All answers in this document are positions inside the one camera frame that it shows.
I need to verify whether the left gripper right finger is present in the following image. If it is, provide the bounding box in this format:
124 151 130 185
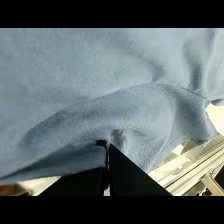
108 143 172 197

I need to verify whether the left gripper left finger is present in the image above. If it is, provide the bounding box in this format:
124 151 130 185
39 140 108 197

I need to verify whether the blue shirt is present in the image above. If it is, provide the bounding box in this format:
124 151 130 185
0 28 224 186

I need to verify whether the silver frame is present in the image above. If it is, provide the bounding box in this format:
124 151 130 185
148 132 224 197

